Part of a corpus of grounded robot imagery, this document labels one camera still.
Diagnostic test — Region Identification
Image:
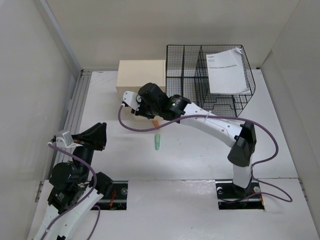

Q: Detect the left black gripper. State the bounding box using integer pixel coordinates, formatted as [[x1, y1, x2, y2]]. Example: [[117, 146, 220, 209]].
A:
[[71, 121, 107, 182]]

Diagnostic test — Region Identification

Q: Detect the orange highlighter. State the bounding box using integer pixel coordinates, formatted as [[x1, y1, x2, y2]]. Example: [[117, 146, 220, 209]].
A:
[[152, 120, 160, 128]]

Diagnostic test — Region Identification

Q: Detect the green highlighter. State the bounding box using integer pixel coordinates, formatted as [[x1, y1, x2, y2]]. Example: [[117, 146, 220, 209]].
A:
[[154, 133, 161, 151]]

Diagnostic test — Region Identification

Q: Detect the white instruction booklet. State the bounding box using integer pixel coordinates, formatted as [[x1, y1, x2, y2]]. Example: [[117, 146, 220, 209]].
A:
[[206, 47, 250, 95]]

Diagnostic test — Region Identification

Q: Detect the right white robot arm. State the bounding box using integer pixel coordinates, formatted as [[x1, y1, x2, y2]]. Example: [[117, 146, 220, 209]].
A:
[[128, 82, 257, 197]]

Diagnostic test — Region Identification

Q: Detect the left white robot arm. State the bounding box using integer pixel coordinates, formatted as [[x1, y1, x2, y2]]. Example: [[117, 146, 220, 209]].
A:
[[34, 122, 113, 240]]

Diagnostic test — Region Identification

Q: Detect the beige wooden drawer cabinet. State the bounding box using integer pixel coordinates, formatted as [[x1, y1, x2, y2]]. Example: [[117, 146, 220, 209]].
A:
[[116, 59, 166, 97]]

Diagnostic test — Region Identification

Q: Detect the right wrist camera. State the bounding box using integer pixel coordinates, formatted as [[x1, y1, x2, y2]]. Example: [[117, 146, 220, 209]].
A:
[[122, 91, 141, 111]]

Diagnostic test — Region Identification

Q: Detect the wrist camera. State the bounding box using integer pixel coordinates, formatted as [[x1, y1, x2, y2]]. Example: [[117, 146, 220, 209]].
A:
[[54, 130, 74, 149], [122, 91, 141, 111]]

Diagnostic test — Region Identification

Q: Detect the aluminium rail left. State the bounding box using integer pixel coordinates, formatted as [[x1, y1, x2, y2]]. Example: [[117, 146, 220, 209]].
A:
[[49, 69, 92, 180]]

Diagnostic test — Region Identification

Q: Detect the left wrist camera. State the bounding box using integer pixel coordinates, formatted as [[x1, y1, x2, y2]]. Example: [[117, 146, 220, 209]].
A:
[[54, 130, 74, 149]]

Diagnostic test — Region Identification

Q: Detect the black wire mesh organizer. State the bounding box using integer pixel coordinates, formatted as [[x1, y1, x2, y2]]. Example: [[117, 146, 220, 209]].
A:
[[165, 44, 256, 117]]

